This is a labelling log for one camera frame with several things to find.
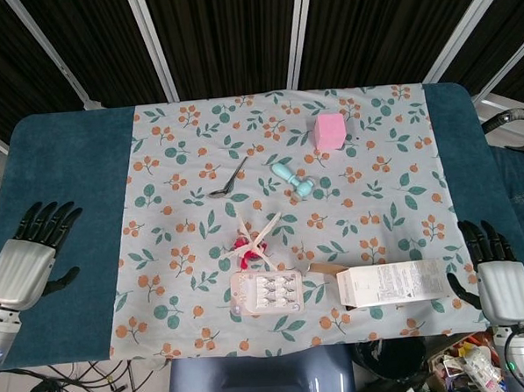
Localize black waste bin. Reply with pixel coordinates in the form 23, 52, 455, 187
351, 334, 429, 392

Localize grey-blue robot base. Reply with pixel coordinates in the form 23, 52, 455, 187
164, 346, 359, 392

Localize teal fabric table cover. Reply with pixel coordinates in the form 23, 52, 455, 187
0, 78, 524, 371

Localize white red shuttlecock toy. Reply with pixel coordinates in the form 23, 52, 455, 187
220, 210, 287, 276

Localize box of assorted clutter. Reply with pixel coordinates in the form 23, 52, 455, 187
422, 327, 520, 392

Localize black loose floor cable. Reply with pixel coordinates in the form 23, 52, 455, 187
2, 356, 172, 392

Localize black partition curtain panel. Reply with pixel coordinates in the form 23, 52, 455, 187
429, 0, 524, 100
295, 0, 490, 92
0, 0, 89, 147
25, 0, 173, 113
144, 0, 305, 102

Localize teal toy hammer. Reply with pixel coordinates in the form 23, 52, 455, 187
271, 160, 317, 202

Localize white open cardboard box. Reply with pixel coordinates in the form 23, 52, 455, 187
306, 252, 458, 314

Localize black chair armrest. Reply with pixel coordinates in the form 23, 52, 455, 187
479, 107, 524, 135

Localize metal spoon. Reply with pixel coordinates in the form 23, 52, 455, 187
205, 155, 251, 201

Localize pink cube block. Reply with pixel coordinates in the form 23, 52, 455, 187
313, 111, 348, 152

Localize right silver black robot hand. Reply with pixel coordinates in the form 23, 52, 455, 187
442, 216, 524, 329

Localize blister pill pack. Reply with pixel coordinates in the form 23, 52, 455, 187
227, 268, 306, 318

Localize floral print tablecloth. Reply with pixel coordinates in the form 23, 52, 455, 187
96, 79, 491, 367

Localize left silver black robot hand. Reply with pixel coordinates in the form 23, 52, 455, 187
0, 198, 90, 312

